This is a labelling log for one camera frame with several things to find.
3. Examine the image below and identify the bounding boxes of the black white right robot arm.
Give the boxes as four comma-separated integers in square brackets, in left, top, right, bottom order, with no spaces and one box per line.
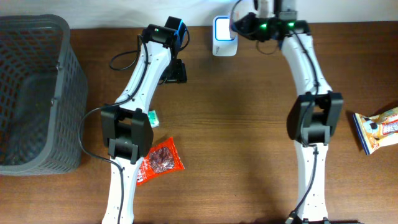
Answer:
[229,1,343,223]

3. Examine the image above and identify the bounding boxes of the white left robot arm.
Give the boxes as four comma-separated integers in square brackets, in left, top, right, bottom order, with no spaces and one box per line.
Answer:
[101,16,188,223]

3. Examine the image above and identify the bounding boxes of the grey plastic mesh basket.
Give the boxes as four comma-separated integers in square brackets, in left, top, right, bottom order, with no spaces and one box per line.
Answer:
[1,14,88,176]

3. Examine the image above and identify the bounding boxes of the white barcode scanner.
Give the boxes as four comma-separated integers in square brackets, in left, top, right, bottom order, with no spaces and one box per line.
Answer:
[212,16,238,57]

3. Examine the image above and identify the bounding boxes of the red Hacks candy bag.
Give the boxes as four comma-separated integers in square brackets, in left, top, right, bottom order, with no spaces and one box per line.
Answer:
[137,137,185,185]

